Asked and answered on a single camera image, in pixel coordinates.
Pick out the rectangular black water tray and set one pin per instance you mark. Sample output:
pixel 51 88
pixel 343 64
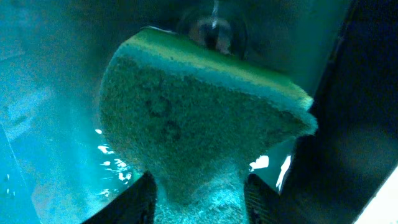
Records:
pixel 57 166

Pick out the green scrubbing sponge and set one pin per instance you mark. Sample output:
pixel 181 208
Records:
pixel 196 120

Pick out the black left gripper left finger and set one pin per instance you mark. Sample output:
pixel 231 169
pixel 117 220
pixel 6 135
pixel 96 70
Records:
pixel 136 205

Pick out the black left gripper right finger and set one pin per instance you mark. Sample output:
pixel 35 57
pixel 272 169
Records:
pixel 261 201

